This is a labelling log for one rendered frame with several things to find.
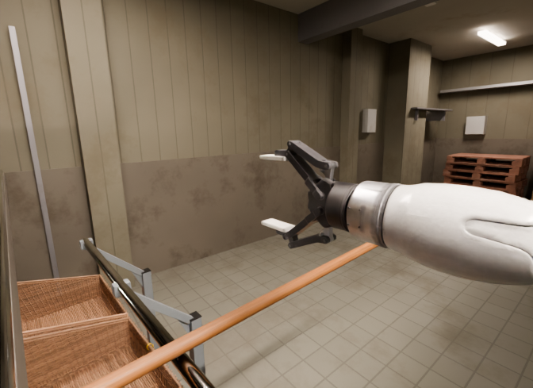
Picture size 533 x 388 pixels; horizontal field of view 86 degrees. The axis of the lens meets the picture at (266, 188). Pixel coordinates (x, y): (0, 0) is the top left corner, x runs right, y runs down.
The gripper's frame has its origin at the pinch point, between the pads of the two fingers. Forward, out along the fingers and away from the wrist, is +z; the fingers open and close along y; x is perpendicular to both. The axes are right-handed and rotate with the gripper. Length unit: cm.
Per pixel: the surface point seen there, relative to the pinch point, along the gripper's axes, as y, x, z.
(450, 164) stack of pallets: 74, 702, 167
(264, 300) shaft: 28.0, 2.2, 5.0
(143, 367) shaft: 28.3, -26.3, 4.5
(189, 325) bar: 56, 1, 44
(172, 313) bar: 47, -5, 44
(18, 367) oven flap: 6.7, -40.3, -13.6
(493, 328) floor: 148, 232, -9
